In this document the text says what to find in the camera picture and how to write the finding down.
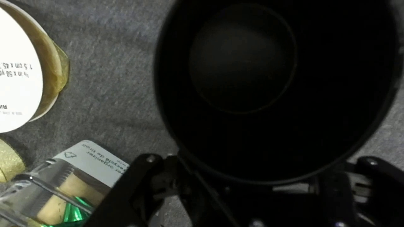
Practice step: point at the clear box of gift bows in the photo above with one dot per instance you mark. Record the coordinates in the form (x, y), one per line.
(50, 184)

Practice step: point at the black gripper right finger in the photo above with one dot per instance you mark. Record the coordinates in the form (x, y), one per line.
(379, 193)

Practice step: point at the black cup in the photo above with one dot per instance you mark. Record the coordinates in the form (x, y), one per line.
(273, 83)

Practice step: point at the white spool gold ribbon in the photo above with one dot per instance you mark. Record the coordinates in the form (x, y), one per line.
(16, 76)

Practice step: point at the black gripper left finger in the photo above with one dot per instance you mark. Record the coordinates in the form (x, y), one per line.
(139, 193)

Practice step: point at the gray tablecloth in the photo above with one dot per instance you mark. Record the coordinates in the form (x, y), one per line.
(108, 83)

